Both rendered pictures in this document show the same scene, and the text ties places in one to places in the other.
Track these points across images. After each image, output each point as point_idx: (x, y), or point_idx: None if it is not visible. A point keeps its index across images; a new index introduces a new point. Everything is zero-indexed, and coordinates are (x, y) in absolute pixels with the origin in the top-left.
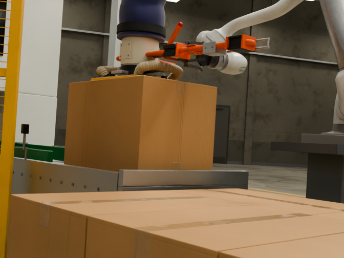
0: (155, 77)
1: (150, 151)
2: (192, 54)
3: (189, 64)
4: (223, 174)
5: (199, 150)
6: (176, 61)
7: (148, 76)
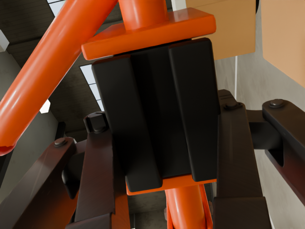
0: (282, 71)
1: None
2: (212, 207)
3: (274, 162)
4: None
5: None
6: (215, 21)
7: (269, 62)
